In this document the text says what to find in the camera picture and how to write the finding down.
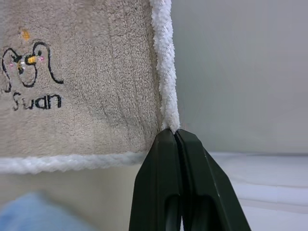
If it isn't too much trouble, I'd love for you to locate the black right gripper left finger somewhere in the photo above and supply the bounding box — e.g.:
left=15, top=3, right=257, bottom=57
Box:
left=128, top=128, right=185, bottom=231

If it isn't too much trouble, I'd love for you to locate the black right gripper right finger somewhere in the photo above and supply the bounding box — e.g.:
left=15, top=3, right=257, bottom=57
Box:
left=175, top=128, right=252, bottom=231

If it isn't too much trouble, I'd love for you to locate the beige towel with white trim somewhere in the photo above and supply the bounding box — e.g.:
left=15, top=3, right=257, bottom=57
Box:
left=0, top=0, right=181, bottom=175

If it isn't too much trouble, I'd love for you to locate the light blue cloth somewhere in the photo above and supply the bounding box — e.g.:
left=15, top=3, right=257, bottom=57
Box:
left=0, top=192, right=97, bottom=231

